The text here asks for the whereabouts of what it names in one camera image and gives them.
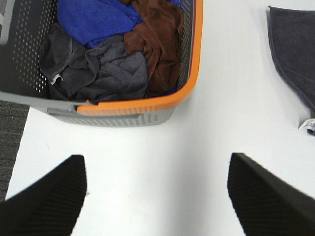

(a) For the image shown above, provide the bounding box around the grey towel in basket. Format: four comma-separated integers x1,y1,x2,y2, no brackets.
39,23,148,103

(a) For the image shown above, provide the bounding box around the blue towel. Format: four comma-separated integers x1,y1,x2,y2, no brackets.
57,0,183,49

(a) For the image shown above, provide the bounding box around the brown towel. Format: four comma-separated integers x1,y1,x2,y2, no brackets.
122,0,184,96

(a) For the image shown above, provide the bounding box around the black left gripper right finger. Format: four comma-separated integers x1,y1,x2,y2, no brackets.
227,153,315,236

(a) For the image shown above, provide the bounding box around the grey perforated basket orange rim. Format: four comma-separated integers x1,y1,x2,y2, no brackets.
0,0,203,127

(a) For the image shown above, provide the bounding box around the dark grey towel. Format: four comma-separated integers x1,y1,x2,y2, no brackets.
267,5,315,135

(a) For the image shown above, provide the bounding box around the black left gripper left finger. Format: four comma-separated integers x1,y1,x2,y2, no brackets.
0,155,87,236

